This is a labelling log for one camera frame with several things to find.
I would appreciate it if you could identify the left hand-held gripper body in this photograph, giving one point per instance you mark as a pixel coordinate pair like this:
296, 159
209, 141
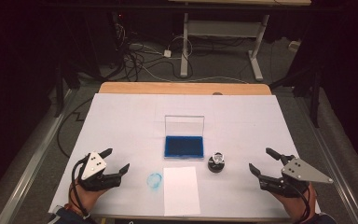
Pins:
93, 166

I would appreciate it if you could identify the black stand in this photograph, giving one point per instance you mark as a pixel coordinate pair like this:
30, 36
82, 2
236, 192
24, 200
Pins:
315, 99
59, 93

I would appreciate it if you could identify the black round stamp cover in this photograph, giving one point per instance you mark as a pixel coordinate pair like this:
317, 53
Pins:
216, 168

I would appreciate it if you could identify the large white table cover sheet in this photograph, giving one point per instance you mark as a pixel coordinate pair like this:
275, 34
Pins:
130, 124

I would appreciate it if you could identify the white power adapter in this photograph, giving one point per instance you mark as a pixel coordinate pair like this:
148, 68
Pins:
167, 53

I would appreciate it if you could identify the blue round ink mark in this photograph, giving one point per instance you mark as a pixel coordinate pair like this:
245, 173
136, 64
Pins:
154, 180

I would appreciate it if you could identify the metal floor rail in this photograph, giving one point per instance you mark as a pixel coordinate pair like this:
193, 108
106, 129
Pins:
28, 168
332, 168

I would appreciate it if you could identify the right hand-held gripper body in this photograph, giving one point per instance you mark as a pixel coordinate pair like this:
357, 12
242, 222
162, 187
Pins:
301, 172

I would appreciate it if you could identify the person's right hand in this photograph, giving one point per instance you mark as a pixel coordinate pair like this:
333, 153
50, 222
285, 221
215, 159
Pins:
295, 203

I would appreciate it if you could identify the white paper sheet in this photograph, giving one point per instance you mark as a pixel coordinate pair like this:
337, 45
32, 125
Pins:
181, 193

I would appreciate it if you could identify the white metal desk frame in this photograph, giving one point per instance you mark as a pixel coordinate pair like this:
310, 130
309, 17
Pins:
223, 29

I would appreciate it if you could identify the person's left hand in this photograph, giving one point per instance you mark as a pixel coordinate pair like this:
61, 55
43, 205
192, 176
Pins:
88, 197

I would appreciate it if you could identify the blue ink pad clear case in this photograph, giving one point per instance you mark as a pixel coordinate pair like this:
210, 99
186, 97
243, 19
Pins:
184, 146

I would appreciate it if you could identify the white power strip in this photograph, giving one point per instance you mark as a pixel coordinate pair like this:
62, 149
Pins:
294, 46

